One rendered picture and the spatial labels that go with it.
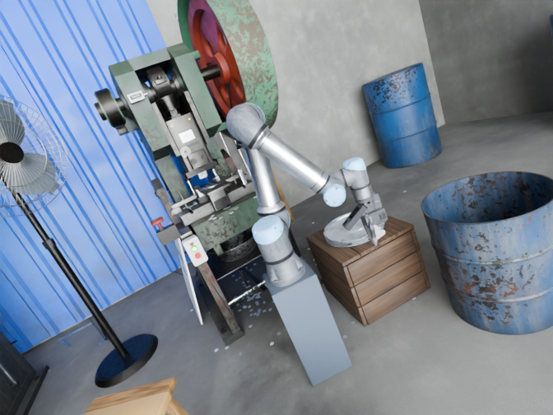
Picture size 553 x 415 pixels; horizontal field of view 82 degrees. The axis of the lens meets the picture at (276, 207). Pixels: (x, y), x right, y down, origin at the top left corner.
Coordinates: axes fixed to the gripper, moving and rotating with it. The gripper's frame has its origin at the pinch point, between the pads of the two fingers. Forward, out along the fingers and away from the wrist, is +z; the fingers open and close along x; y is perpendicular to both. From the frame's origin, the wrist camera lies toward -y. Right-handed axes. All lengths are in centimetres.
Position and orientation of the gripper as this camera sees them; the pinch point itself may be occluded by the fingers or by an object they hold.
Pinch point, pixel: (373, 242)
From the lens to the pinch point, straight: 135.0
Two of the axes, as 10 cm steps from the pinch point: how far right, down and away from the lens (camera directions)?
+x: -1.3, -2.6, 9.6
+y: 9.2, -3.9, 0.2
